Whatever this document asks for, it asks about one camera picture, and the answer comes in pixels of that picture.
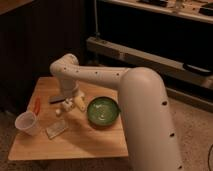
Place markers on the white plastic bottle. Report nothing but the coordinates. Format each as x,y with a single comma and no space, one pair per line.
67,105

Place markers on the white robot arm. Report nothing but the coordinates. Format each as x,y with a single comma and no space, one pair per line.
148,127

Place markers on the black rectangular block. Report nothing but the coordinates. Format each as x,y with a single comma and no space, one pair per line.
55,99

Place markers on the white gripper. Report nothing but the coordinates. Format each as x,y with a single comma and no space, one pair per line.
73,91

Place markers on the long grey shelf beam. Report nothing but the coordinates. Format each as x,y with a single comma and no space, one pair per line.
163,65

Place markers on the wooden table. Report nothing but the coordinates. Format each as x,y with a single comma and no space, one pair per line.
105,148

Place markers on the white plastic cup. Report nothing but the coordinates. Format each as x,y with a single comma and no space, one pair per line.
27,122

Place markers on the small white cube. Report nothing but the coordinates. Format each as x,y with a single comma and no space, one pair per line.
58,112

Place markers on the clear plastic packet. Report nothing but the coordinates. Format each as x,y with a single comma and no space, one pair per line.
56,129

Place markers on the black object on shelf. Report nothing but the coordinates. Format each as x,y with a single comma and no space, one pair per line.
197,70

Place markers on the green ceramic bowl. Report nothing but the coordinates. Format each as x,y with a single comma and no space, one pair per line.
103,111

